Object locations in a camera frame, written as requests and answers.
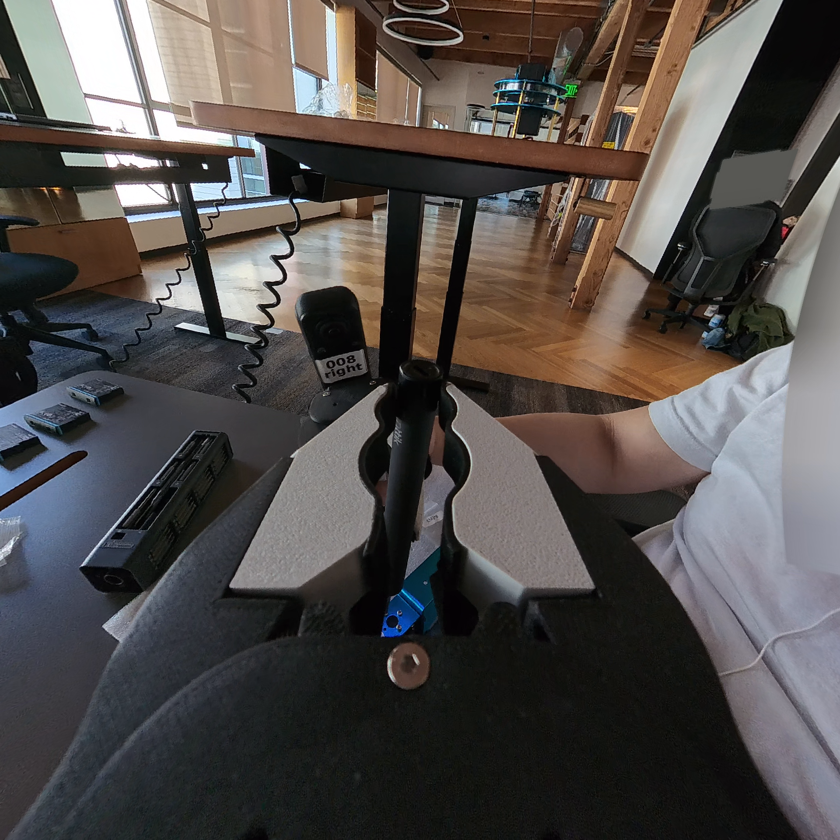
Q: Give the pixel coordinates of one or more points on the large window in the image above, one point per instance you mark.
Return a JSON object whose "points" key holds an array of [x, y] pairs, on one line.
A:
{"points": [[131, 65]]}

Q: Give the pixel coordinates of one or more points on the wooden cabinet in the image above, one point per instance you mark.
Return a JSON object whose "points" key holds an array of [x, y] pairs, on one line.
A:
{"points": [[79, 246]]}

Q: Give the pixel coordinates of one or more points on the blue bracket servo assembly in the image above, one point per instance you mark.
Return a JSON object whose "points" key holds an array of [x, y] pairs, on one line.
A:
{"points": [[410, 604]]}

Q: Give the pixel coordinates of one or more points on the white foam sheet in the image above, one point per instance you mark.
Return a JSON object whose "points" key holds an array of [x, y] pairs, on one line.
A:
{"points": [[124, 620]]}

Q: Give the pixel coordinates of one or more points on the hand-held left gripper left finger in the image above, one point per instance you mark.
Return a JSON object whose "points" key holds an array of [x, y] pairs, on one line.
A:
{"points": [[295, 525]]}

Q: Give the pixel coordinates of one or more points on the wooden top standing desk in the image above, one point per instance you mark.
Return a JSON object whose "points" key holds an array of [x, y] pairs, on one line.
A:
{"points": [[98, 157], [426, 157]]}

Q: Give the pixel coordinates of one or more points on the wooden beam post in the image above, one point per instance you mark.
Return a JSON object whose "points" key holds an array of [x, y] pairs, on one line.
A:
{"points": [[630, 164], [584, 131]]}

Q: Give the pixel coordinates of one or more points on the green cloth bag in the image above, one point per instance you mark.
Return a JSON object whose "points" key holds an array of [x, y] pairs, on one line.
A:
{"points": [[761, 328]]}

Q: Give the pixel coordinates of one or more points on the black mesh office chair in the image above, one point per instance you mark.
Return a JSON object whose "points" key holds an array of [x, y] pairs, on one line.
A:
{"points": [[646, 508]]}

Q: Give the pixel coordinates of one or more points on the grey desk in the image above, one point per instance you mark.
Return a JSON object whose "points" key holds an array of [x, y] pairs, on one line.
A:
{"points": [[52, 623]]}

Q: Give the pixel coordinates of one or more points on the black electric screwdriver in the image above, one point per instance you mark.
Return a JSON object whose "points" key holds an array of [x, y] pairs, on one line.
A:
{"points": [[410, 459]]}

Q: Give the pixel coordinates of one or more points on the person's right forearm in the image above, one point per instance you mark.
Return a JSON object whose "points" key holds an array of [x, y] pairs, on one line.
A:
{"points": [[590, 453]]}

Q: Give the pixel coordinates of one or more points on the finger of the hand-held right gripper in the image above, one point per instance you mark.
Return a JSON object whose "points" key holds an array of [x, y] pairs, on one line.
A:
{"points": [[423, 499]]}

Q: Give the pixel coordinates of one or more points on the crumpled clear plastic wrap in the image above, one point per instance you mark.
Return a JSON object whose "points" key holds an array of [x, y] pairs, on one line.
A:
{"points": [[10, 538]]}

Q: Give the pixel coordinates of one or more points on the person's white shirt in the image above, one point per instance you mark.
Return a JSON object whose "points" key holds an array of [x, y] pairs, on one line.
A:
{"points": [[722, 525]]}

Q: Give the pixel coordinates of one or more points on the small black teal-edged box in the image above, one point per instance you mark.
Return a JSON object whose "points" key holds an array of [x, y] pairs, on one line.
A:
{"points": [[19, 443], [95, 392], [58, 418]]}

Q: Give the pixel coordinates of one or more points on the round blue tiered rack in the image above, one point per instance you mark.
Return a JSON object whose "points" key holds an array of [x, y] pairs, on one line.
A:
{"points": [[528, 98]]}

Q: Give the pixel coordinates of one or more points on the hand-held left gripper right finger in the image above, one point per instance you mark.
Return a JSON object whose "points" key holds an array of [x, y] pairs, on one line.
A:
{"points": [[525, 525]]}

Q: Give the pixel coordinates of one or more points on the black screwdriver bit case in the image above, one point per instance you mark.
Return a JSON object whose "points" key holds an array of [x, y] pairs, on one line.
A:
{"points": [[164, 505]]}

